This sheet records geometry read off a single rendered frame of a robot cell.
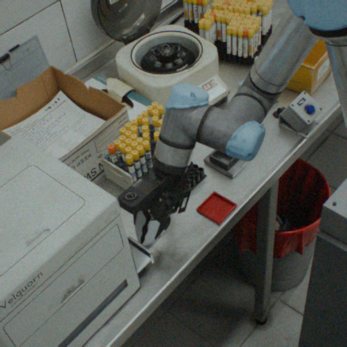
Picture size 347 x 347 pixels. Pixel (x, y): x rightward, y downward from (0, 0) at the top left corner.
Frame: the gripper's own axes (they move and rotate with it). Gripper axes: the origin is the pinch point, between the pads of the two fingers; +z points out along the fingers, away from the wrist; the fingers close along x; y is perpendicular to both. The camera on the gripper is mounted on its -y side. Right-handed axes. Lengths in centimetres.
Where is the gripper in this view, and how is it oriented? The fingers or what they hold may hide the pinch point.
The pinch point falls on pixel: (141, 246)
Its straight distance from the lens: 116.3
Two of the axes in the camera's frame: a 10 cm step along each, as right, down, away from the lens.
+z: -2.5, 8.8, 4.1
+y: 6.2, -1.8, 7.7
